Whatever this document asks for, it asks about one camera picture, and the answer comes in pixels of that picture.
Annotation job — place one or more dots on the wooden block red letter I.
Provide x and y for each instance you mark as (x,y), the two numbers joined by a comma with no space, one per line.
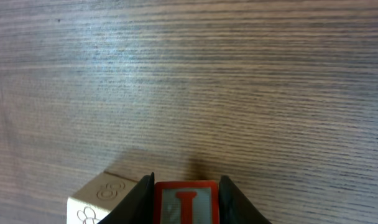
(188,202)

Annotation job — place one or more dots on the wooden block blue side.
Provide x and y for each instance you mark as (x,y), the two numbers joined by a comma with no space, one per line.
(96,199)

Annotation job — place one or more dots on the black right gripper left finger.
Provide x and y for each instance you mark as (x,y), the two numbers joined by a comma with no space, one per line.
(137,207)

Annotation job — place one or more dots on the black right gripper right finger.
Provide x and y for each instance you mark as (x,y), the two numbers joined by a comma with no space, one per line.
(235,207)

